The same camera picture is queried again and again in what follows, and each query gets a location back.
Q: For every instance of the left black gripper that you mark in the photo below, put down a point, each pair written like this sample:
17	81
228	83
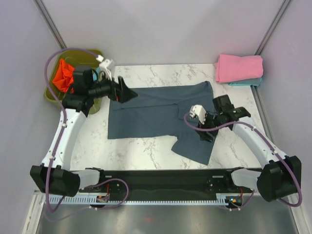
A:
120	91

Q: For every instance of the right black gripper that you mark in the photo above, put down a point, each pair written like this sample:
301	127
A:
204	136

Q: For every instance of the grey-blue t shirt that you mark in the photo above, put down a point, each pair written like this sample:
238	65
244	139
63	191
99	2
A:
159	111

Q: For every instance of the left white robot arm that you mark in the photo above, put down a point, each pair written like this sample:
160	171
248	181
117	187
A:
53	175

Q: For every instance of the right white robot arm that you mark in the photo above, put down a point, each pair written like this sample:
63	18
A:
280	175

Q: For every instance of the light blue cloth in bin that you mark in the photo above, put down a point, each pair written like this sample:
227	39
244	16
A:
96	74

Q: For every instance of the olive green plastic bin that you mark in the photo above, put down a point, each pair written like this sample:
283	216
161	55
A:
74	58

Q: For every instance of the orange t shirt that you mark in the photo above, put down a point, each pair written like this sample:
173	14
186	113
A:
64	76

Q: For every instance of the folded pink t shirt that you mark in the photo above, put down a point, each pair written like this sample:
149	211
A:
230	68

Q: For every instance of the folded teal t shirt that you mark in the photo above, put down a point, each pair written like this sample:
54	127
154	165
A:
248	82

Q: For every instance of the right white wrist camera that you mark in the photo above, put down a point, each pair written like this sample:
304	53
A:
199	112

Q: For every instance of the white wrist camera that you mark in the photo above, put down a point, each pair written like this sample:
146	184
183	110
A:
199	112
106	68

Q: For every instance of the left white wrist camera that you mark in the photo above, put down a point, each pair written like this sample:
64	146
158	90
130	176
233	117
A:
106	68

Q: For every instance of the slotted cable duct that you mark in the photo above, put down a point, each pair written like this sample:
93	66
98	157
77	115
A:
94	199

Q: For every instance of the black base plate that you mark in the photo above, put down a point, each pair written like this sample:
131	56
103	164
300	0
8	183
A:
172	184

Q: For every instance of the left corner aluminium post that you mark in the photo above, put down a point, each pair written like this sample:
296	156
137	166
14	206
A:
50	23

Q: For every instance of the corner aluminium post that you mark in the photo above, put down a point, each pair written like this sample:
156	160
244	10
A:
273	26
50	23

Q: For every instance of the right corner aluminium post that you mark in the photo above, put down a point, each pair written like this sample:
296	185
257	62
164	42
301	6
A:
273	26

